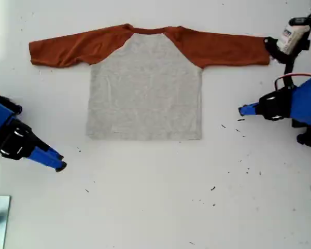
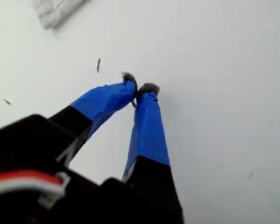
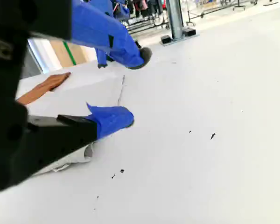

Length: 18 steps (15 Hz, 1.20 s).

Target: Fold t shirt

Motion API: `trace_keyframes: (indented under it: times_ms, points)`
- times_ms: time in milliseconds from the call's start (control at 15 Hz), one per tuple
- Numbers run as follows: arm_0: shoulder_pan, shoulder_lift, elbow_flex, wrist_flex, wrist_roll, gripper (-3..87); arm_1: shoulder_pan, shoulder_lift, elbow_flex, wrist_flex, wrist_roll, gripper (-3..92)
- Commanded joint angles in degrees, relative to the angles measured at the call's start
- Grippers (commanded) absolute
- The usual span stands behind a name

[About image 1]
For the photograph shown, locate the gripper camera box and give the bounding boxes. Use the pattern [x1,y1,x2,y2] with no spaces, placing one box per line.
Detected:
[263,16,311,63]

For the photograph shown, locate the gripper camera stalk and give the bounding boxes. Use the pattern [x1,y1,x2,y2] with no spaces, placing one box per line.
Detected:
[283,58,296,90]

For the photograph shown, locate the steel plate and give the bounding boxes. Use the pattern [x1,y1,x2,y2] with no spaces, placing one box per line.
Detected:
[0,195,11,249]

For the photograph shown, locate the arm servo wire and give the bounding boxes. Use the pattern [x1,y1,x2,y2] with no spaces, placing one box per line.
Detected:
[274,73,311,92]

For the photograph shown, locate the grey t-shirt with brown sleeves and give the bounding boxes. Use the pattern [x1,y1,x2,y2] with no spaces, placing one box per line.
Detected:
[28,23,272,142]

